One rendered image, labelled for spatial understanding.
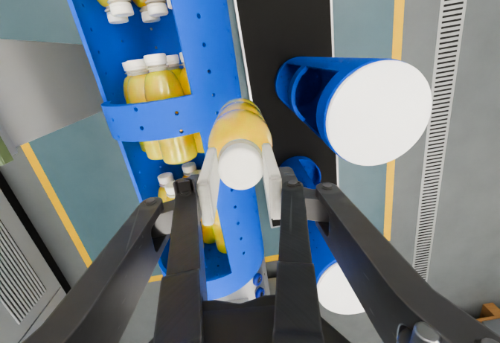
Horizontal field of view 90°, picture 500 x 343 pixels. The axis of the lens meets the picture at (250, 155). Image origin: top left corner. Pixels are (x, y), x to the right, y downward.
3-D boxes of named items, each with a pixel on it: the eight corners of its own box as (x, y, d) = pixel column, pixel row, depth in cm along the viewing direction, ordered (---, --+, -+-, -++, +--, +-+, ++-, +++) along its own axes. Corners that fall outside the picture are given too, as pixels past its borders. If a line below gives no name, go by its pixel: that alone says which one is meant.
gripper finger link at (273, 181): (268, 178, 15) (281, 177, 15) (261, 143, 21) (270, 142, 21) (271, 221, 16) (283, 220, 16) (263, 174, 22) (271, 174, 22)
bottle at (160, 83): (167, 154, 56) (143, 67, 49) (199, 149, 56) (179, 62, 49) (160, 167, 49) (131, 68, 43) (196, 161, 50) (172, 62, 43)
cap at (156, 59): (149, 67, 48) (146, 57, 47) (170, 64, 48) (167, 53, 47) (143, 68, 44) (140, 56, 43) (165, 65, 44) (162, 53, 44)
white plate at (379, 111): (420, 38, 58) (417, 38, 59) (310, 94, 61) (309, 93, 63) (441, 138, 68) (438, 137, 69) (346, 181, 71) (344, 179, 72)
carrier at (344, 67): (312, 47, 140) (265, 71, 144) (418, 36, 59) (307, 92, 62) (329, 93, 150) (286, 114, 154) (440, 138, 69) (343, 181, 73)
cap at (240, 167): (266, 146, 22) (268, 152, 21) (255, 184, 24) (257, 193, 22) (224, 136, 22) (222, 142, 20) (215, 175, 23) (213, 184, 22)
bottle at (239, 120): (266, 103, 39) (289, 134, 22) (255, 145, 42) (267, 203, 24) (222, 92, 39) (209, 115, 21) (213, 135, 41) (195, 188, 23)
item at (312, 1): (268, 216, 199) (271, 228, 185) (232, 1, 143) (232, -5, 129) (332, 205, 199) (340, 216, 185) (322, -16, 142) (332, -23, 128)
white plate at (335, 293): (369, 321, 94) (367, 318, 96) (411, 267, 85) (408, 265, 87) (303, 306, 89) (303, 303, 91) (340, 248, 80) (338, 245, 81)
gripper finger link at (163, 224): (198, 234, 14) (143, 239, 14) (207, 191, 19) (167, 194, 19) (193, 211, 13) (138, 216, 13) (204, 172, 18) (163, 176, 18)
